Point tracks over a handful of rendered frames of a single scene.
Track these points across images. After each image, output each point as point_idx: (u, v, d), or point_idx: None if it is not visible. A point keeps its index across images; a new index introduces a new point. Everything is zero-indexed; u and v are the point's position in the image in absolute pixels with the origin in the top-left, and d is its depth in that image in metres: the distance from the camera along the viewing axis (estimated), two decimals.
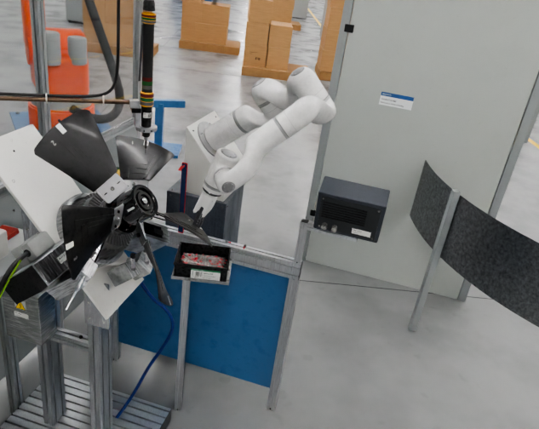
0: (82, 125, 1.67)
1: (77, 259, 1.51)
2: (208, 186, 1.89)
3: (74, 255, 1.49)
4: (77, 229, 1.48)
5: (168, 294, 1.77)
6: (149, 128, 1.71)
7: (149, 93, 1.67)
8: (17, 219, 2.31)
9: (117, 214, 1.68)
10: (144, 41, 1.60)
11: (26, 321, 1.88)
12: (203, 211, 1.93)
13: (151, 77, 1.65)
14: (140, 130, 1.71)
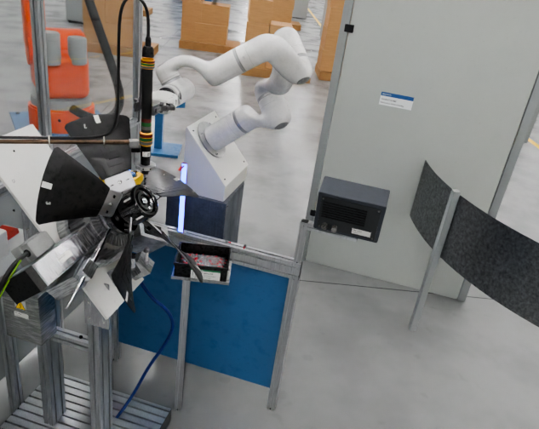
0: (116, 123, 1.83)
1: (50, 206, 1.50)
2: None
3: (48, 199, 1.49)
4: (60, 176, 1.51)
5: (131, 297, 1.62)
6: (148, 167, 1.77)
7: (148, 134, 1.73)
8: (17, 219, 2.31)
9: (111, 198, 1.69)
10: (143, 85, 1.66)
11: (26, 321, 1.88)
12: None
13: (150, 119, 1.71)
14: (140, 168, 1.77)
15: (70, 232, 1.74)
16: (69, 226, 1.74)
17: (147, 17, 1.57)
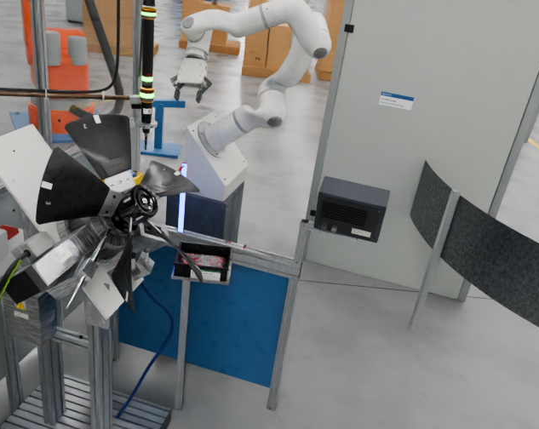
0: (116, 123, 1.83)
1: (50, 206, 1.50)
2: None
3: (48, 199, 1.49)
4: (60, 176, 1.51)
5: (131, 297, 1.62)
6: (149, 124, 1.70)
7: (149, 88, 1.66)
8: (17, 219, 2.31)
9: (111, 198, 1.69)
10: (144, 37, 1.59)
11: (26, 321, 1.88)
12: (178, 75, 1.99)
13: (151, 73, 1.64)
14: (140, 126, 1.70)
15: (70, 232, 1.74)
16: (69, 226, 1.74)
17: None
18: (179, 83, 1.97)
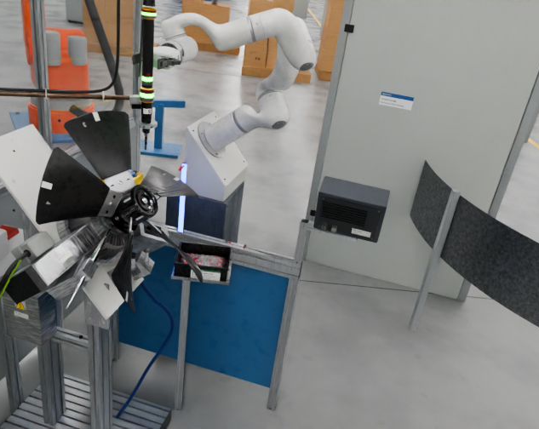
0: (185, 188, 2.03)
1: (83, 128, 1.75)
2: None
3: (87, 122, 1.76)
4: (110, 123, 1.80)
5: (48, 203, 1.50)
6: (149, 124, 1.70)
7: (149, 88, 1.66)
8: (17, 219, 2.31)
9: (125, 180, 1.78)
10: (144, 37, 1.59)
11: (26, 321, 1.88)
12: None
13: (151, 73, 1.64)
14: (140, 126, 1.70)
15: (70, 232, 1.74)
16: (69, 226, 1.74)
17: None
18: None
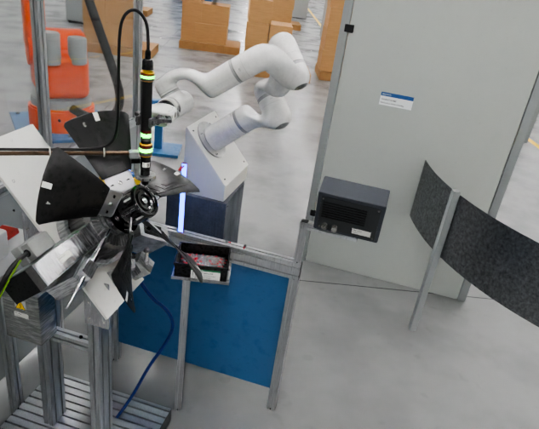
0: (186, 183, 2.03)
1: (83, 128, 1.75)
2: None
3: (87, 122, 1.76)
4: (110, 123, 1.80)
5: (48, 203, 1.50)
6: (148, 177, 1.79)
7: (147, 145, 1.75)
8: (17, 219, 2.31)
9: (125, 180, 1.78)
10: (143, 98, 1.68)
11: (26, 321, 1.88)
12: None
13: (149, 130, 1.73)
14: (140, 179, 1.78)
15: (70, 232, 1.74)
16: (69, 226, 1.74)
17: (147, 31, 1.59)
18: None
